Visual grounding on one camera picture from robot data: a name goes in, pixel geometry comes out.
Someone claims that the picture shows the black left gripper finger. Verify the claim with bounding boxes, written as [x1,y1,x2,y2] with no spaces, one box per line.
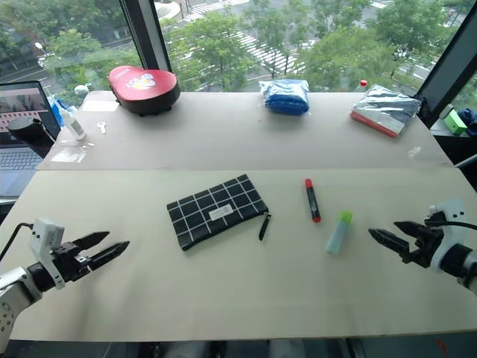
[72,231,111,251]
[88,240,131,271]

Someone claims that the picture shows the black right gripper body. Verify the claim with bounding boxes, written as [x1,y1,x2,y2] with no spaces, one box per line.
[400,219,446,268]

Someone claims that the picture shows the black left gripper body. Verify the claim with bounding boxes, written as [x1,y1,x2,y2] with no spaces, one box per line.
[50,241,93,283]

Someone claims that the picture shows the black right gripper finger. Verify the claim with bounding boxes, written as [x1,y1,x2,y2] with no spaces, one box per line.
[368,228,411,258]
[394,221,426,239]

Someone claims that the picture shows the black white checked pencil case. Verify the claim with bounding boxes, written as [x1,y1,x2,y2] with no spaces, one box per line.
[166,173,273,252]

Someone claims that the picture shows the laptop computer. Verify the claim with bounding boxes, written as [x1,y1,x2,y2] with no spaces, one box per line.
[0,80,62,198]

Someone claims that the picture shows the green capped glue stick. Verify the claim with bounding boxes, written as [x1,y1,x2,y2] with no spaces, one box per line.
[326,210,354,256]

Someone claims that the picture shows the red black marker pen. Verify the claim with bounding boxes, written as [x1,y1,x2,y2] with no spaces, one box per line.
[304,178,322,224]

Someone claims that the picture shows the clear plastic sheet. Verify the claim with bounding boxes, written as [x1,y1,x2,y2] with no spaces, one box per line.
[50,140,94,163]

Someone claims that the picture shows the green box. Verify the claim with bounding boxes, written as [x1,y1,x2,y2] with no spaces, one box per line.
[444,110,468,136]

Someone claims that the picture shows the white spray bottle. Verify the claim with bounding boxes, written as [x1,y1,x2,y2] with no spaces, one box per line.
[59,105,88,141]

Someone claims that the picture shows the grey orange cloth in bag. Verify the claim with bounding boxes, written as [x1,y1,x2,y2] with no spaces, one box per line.
[350,84,424,139]

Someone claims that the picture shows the dark blue cloth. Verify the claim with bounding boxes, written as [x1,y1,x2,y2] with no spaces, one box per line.
[457,107,477,136]

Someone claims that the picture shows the red heart-shaped box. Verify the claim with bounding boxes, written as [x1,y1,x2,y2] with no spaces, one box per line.
[107,65,182,118]

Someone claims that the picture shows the blue cloth in plastic bag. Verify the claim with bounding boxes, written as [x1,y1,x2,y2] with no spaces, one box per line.
[258,78,311,116]

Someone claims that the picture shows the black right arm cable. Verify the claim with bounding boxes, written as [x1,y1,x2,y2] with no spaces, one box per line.
[424,218,477,230]

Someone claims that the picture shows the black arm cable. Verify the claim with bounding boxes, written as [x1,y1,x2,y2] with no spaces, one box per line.
[0,222,35,262]
[424,218,477,230]

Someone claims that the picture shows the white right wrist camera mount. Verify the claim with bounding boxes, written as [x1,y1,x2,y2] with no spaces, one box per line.
[427,198,468,271]

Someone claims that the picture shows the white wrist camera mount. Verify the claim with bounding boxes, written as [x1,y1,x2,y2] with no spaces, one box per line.
[30,218,67,290]
[427,198,468,271]

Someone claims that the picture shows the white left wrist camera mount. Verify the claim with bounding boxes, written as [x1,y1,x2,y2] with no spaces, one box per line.
[30,218,67,290]

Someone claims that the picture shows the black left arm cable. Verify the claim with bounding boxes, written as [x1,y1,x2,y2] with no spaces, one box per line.
[0,222,35,262]

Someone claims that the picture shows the black slanted window frame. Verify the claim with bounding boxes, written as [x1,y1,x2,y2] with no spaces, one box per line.
[414,0,477,128]

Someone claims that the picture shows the black window frame post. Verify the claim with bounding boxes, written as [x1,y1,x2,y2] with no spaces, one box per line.
[119,0,173,74]

